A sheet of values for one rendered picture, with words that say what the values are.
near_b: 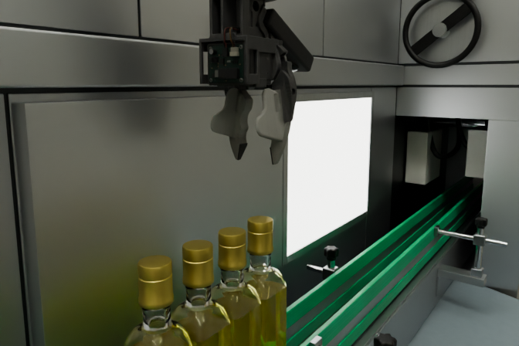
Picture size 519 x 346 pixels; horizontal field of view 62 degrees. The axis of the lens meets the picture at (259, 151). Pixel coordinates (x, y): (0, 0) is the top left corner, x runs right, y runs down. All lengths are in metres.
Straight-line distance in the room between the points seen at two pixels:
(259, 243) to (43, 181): 0.27
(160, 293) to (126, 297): 0.16
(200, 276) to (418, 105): 1.05
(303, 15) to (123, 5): 0.44
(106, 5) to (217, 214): 0.34
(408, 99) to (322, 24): 0.52
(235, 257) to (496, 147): 0.99
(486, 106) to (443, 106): 0.11
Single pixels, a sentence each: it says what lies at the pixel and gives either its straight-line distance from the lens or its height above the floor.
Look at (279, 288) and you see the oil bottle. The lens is 0.61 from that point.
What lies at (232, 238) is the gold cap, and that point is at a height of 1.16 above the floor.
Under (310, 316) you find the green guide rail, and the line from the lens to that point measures 0.85.
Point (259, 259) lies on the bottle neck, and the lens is 0.58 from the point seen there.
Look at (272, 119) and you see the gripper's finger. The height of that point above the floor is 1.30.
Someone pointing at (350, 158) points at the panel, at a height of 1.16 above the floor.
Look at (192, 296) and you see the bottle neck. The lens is 0.51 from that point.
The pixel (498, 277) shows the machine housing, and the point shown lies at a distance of 1.47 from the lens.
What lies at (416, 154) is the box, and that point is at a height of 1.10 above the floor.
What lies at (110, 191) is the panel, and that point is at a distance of 0.56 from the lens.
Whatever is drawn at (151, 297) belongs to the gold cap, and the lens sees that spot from 0.46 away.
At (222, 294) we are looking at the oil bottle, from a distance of 0.55.
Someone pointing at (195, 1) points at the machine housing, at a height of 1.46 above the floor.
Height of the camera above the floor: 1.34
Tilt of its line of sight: 9 degrees down
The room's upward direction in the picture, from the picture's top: straight up
